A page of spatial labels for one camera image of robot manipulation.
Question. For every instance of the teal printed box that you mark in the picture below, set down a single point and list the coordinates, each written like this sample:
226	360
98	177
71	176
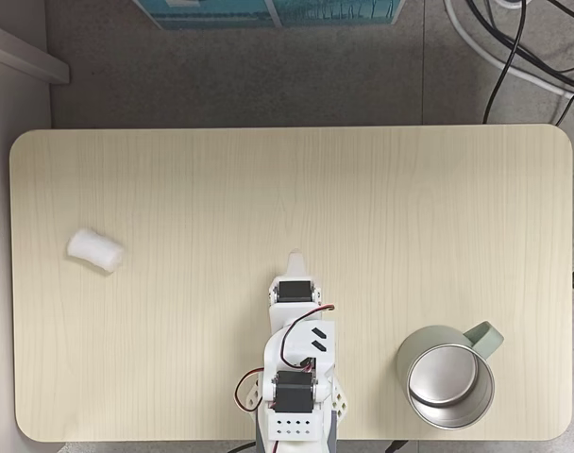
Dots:
207	11
339	11

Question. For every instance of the white shelf board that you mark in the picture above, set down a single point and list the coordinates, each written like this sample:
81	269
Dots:
27	54

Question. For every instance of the green steel-lined mug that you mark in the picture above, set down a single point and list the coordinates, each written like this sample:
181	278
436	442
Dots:
452	377

